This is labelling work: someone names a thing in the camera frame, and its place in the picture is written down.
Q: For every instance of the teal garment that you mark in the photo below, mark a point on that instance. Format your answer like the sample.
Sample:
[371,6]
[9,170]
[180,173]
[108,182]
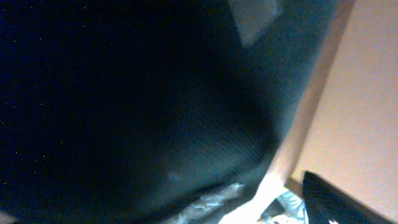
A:
[130,111]

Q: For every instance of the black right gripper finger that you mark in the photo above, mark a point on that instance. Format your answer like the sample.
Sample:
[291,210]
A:
[325,204]

